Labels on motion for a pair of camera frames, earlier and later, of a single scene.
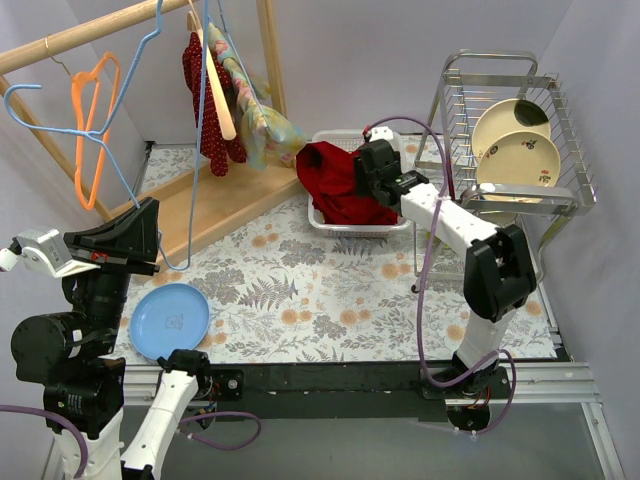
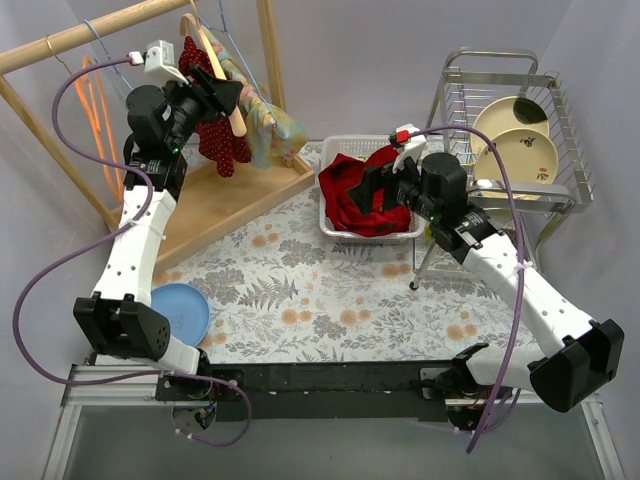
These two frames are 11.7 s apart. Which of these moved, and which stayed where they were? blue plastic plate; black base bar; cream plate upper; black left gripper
Moved: black left gripper
Stayed: blue plastic plate; cream plate upper; black base bar
